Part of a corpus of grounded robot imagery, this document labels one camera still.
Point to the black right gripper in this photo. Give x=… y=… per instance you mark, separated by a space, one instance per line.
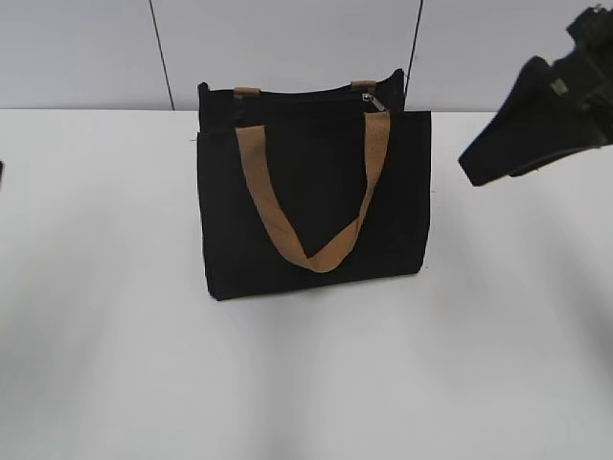
x=544 y=119

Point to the silver zipper pull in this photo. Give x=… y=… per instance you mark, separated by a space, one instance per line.
x=372 y=104

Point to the black tote bag tan handles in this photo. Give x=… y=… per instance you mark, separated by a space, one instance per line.
x=308 y=190

